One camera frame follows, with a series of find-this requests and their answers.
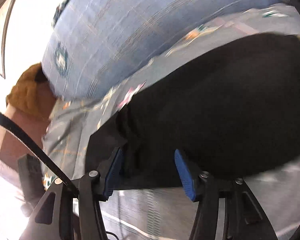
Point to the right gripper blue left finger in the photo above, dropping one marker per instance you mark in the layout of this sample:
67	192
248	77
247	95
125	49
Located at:
53	217

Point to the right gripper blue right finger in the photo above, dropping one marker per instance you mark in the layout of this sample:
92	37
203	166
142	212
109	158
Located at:
244	217

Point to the black pants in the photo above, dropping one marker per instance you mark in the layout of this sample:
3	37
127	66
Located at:
234	111

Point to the grey patterned bed sheet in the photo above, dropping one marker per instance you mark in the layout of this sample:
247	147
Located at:
168	213

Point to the orange-brown cloth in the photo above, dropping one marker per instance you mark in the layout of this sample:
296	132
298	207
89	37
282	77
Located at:
32	93

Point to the blue plaid quilt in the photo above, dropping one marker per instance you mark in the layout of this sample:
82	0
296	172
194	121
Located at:
95	44

